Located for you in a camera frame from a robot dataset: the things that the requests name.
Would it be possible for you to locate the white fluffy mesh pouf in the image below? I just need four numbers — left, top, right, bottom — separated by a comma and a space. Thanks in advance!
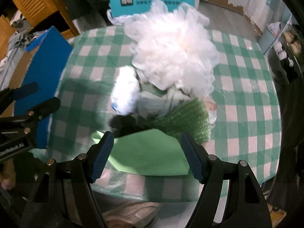
124, 0, 219, 97

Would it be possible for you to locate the green white checkered tablecloth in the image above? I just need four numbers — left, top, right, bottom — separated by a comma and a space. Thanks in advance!
47, 26, 281, 202

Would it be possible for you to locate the grey fabric bag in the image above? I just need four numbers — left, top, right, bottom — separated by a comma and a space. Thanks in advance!
0, 31, 34, 90

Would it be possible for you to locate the black small soft object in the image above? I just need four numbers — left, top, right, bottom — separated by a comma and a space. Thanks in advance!
108, 115, 143, 138

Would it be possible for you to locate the blue cardboard storage box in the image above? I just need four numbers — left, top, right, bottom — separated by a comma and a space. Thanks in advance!
14, 26, 74, 149

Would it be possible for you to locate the green knitted cloth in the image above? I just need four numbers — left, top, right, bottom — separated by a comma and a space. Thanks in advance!
139, 98, 211, 145

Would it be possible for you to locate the white plastic bag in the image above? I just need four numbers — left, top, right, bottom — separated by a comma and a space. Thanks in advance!
107, 9, 140, 25

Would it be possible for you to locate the wooden louvered cabinet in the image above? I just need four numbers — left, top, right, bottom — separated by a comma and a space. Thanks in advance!
1, 0, 79, 58

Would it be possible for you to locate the person's left hand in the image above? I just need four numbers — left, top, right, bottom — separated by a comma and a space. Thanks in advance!
1, 158, 16, 190

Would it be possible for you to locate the metal shoe rack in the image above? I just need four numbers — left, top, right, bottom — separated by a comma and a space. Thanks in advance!
259, 14, 303, 83

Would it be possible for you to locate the white soft bundle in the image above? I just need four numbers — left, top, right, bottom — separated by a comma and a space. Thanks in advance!
110, 65, 190, 118

